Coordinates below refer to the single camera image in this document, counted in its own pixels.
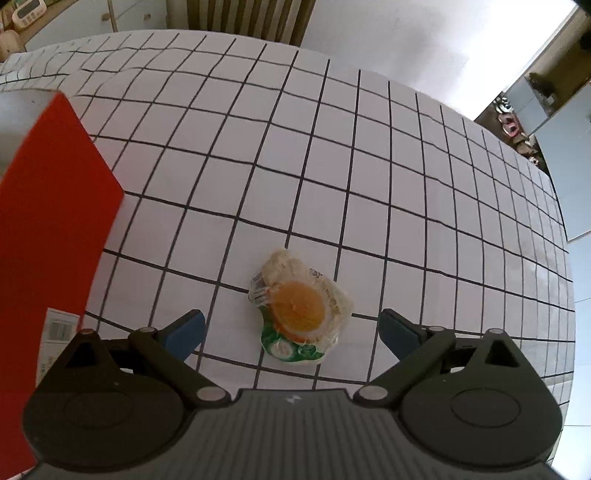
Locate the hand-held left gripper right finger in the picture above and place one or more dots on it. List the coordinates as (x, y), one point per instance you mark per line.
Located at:
(397, 330)

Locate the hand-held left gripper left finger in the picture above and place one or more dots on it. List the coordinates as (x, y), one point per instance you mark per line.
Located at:
(184, 333)

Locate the orange snack packet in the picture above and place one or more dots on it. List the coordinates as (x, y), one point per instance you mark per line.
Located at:
(298, 307)

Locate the red cardboard box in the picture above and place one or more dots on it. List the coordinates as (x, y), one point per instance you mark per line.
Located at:
(46, 221)

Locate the white checked tablecloth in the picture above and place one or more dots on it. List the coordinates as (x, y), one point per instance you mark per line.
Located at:
(369, 184)

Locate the row of shoes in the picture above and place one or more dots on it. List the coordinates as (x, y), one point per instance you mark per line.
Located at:
(512, 127)

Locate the tall grey cabinet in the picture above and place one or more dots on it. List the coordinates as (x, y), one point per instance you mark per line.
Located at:
(565, 161)

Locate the low grey cabinet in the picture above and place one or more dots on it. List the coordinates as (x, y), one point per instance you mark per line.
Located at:
(531, 104)

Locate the wooden chair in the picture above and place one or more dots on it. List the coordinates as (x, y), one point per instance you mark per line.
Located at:
(249, 18)

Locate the beige rounded object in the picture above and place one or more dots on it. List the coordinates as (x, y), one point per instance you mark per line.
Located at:
(10, 46)

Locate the white kitchen timer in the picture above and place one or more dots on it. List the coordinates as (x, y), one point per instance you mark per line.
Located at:
(28, 7)

